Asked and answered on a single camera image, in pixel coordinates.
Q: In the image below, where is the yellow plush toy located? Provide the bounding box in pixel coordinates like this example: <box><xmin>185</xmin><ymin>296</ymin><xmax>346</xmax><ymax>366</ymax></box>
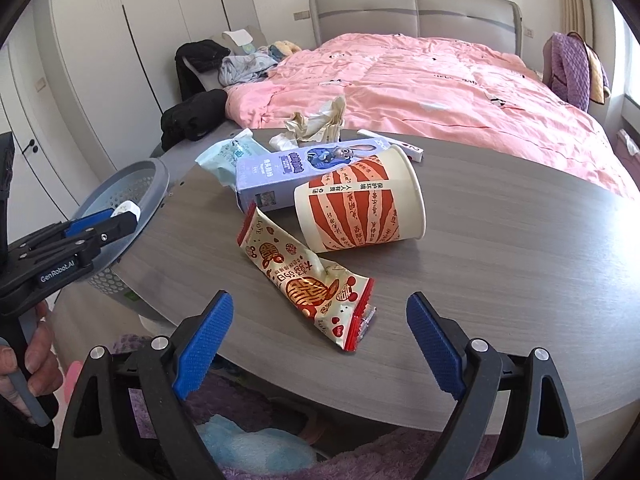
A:
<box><xmin>268</xmin><ymin>40</ymin><xmax>302</xmax><ymax>63</ymax></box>

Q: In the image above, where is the light blue clothes pile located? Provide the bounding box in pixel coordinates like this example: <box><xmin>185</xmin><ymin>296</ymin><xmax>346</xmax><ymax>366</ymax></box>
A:
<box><xmin>218</xmin><ymin>51</ymin><xmax>277</xmax><ymax>87</ymax></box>

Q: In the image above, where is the grey bedside chair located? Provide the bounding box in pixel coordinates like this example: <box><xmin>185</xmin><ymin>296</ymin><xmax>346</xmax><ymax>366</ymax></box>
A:
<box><xmin>182</xmin><ymin>25</ymin><xmax>269</xmax><ymax>91</ymax></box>

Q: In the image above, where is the purple fluffy rug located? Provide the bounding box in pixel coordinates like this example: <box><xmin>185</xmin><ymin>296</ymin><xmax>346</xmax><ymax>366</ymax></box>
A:
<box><xmin>109</xmin><ymin>334</ymin><xmax>501</xmax><ymax>480</ymax></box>

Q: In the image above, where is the red white paper cup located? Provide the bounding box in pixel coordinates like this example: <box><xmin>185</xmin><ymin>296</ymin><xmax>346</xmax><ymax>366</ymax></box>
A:
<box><xmin>294</xmin><ymin>146</ymin><xmax>426</xmax><ymax>252</ymax></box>

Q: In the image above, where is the black garment on chair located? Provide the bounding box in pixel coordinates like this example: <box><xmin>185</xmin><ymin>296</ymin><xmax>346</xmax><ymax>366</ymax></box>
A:
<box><xmin>175</xmin><ymin>39</ymin><xmax>231</xmax><ymax>101</ymax></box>

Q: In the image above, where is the purple cartoon carton box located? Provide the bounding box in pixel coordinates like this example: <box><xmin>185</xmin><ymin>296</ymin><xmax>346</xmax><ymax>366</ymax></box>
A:
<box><xmin>235</xmin><ymin>139</ymin><xmax>390</xmax><ymax>212</ymax></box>

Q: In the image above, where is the cream paper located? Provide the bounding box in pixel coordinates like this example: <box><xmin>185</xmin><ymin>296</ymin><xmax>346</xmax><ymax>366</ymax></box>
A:
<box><xmin>269</xmin><ymin>96</ymin><xmax>346</xmax><ymax>152</ymax></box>

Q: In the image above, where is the grey perforated trash basket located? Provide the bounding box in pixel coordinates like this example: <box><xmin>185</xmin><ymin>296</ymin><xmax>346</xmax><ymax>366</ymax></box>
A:
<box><xmin>72</xmin><ymin>158</ymin><xmax>169</xmax><ymax>321</ymax></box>

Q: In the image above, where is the red white snack wrapper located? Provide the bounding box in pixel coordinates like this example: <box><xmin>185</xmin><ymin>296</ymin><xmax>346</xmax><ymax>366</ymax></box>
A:
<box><xmin>238</xmin><ymin>205</ymin><xmax>374</xmax><ymax>352</ymax></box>

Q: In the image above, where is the purple knitted bag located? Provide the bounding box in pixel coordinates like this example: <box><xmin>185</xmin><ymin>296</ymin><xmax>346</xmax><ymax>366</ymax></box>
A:
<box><xmin>542</xmin><ymin>32</ymin><xmax>611</xmax><ymax>112</ymax></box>

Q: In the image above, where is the grey upholstered headboard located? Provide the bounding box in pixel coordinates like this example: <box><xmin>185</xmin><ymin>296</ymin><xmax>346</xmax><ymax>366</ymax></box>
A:
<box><xmin>309</xmin><ymin>0</ymin><xmax>523</xmax><ymax>55</ymax></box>

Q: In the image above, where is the person's left hand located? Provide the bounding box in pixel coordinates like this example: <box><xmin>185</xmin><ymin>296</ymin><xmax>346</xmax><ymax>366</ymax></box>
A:
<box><xmin>1</xmin><ymin>300</ymin><xmax>63</xmax><ymax>418</ymax></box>

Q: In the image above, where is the light blue wipes packet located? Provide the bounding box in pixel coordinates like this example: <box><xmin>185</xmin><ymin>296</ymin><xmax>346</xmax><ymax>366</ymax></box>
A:
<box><xmin>195</xmin><ymin>129</ymin><xmax>269</xmax><ymax>191</ymax></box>

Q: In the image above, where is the black clothes pile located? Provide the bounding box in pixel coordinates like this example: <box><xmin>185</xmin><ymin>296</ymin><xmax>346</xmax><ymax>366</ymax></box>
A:
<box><xmin>160</xmin><ymin>89</ymin><xmax>228</xmax><ymax>152</ymax></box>

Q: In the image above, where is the white wardrobe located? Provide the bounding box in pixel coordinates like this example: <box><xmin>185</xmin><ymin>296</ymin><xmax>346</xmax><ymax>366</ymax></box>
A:
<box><xmin>32</xmin><ymin>0</ymin><xmax>258</xmax><ymax>179</ymax></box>

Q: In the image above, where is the grey bed mattress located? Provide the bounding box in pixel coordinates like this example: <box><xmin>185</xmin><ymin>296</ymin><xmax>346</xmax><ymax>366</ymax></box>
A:
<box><xmin>151</xmin><ymin>120</ymin><xmax>241</xmax><ymax>186</ymax></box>

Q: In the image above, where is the small white red box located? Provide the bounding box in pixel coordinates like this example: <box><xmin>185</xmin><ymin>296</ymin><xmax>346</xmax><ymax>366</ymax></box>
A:
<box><xmin>357</xmin><ymin>129</ymin><xmax>424</xmax><ymax>164</ymax></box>

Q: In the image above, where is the pink duvet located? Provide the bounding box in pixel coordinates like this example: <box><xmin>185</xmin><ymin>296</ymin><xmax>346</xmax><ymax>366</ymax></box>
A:
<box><xmin>226</xmin><ymin>34</ymin><xmax>639</xmax><ymax>200</ymax></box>

